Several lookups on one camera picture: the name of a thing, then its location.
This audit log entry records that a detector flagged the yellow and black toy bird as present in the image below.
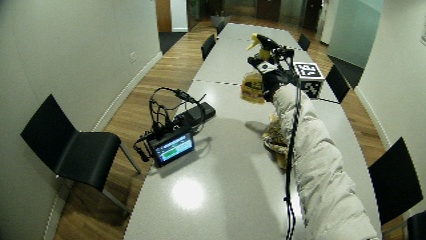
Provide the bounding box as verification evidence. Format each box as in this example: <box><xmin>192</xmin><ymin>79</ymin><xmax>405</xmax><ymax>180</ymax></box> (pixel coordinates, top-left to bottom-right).
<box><xmin>245</xmin><ymin>32</ymin><xmax>282</xmax><ymax>63</ymax></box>

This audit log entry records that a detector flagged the white cube with black markers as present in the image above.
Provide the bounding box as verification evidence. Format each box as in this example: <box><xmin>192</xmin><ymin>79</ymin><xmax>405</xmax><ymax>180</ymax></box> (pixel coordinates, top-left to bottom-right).
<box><xmin>293</xmin><ymin>61</ymin><xmax>327</xmax><ymax>100</ymax></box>

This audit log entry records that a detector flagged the brown round snack packet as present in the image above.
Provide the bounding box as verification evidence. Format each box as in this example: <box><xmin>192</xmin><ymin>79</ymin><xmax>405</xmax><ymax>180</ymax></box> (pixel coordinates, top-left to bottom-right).
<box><xmin>239</xmin><ymin>71</ymin><xmax>266</xmax><ymax>104</ymax></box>

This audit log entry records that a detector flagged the frosted glass panel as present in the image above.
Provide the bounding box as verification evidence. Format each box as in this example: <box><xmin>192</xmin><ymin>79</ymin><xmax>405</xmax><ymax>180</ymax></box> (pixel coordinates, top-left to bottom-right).
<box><xmin>326</xmin><ymin>0</ymin><xmax>386</xmax><ymax>69</ymax></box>

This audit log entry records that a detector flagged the woven brown basket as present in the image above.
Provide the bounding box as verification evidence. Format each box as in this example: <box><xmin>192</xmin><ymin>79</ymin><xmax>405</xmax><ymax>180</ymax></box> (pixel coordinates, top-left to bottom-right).
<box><xmin>259</xmin><ymin>112</ymin><xmax>290</xmax><ymax>170</ymax></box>

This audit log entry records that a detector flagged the wooden door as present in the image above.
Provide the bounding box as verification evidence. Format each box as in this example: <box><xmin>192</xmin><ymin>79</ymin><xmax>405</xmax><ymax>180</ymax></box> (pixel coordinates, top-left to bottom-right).
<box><xmin>154</xmin><ymin>0</ymin><xmax>173</xmax><ymax>34</ymax></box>

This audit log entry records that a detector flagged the small monitor with lit screen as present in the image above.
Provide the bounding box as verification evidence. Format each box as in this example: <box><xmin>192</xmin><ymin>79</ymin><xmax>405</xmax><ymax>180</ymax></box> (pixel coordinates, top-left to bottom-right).
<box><xmin>148</xmin><ymin>131</ymin><xmax>197</xmax><ymax>168</ymax></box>

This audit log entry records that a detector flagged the white puffy jacket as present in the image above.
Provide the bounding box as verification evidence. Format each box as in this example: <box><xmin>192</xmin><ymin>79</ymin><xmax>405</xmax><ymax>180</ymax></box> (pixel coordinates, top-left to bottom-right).
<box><xmin>270</xmin><ymin>83</ymin><xmax>381</xmax><ymax>240</ymax></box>

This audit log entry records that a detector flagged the large black chair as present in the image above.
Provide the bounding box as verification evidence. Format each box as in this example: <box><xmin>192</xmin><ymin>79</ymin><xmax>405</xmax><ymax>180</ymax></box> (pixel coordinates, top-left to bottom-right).
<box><xmin>18</xmin><ymin>93</ymin><xmax>144</xmax><ymax>215</ymax></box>

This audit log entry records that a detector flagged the black box camera device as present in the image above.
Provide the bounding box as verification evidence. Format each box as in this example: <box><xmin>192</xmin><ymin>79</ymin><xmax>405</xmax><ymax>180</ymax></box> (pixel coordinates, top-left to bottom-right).
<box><xmin>173</xmin><ymin>101</ymin><xmax>218</xmax><ymax>130</ymax></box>

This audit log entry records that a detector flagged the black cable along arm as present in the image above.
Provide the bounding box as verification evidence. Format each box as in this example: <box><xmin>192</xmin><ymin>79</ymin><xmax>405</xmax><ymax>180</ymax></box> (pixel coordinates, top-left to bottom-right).
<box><xmin>282</xmin><ymin>77</ymin><xmax>307</xmax><ymax>240</ymax></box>

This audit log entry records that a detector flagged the bundle of black cables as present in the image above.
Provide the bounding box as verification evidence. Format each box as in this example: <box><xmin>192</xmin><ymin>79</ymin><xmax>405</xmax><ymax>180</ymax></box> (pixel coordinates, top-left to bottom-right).
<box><xmin>132</xmin><ymin>86</ymin><xmax>208</xmax><ymax>163</ymax></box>

